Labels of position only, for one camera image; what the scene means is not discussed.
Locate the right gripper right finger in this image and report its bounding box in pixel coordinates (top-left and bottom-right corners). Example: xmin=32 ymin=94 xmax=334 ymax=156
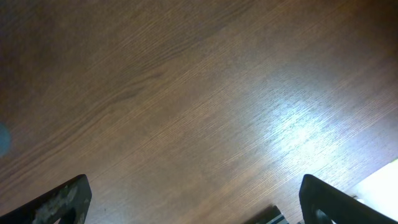
xmin=299 ymin=174 xmax=397 ymax=224

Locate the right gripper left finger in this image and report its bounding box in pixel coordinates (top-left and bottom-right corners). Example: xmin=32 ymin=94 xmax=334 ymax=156
xmin=1 ymin=174 xmax=92 ymax=224

